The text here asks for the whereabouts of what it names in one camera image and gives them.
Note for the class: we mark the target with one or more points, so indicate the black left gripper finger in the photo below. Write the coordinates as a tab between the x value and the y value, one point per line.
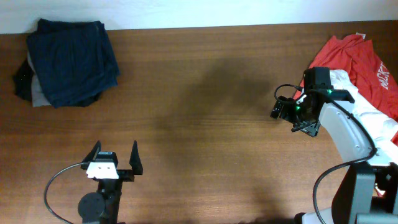
135	161
91	156

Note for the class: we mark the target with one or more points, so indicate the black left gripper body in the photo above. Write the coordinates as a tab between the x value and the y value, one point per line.
125	175

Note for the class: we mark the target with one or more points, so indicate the white garment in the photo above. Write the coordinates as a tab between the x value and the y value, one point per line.
380	126

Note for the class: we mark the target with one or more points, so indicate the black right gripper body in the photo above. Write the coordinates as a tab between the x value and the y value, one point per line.
295	114

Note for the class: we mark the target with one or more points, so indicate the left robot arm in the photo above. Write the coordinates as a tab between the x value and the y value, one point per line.
102	206

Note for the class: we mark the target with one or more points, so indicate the navy blue shorts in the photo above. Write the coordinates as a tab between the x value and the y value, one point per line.
74	61

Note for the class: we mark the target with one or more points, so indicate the black folded garment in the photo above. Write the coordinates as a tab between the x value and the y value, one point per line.
22	81

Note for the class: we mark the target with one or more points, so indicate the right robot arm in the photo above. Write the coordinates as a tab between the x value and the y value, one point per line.
363	137

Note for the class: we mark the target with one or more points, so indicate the grey folded trousers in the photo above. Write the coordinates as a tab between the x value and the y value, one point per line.
38	97

